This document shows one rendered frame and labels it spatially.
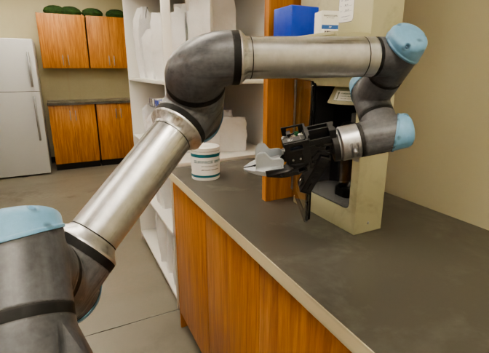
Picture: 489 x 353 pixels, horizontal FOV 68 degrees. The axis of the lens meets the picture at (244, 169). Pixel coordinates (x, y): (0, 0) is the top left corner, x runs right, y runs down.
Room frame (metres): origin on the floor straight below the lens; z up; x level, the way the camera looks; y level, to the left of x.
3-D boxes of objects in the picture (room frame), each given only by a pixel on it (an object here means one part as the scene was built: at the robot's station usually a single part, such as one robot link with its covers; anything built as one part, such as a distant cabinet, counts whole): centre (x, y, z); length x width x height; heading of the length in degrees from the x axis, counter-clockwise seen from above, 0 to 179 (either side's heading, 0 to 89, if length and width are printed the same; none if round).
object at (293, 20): (1.21, -0.16, 1.56); 0.10 x 0.10 x 0.09; 27
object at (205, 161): (1.61, 0.18, 1.02); 0.13 x 0.13 x 0.15
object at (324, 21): (1.07, -0.23, 1.54); 0.05 x 0.05 x 0.06; 12
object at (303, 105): (1.12, -0.18, 1.19); 0.30 x 0.01 x 0.40; 0
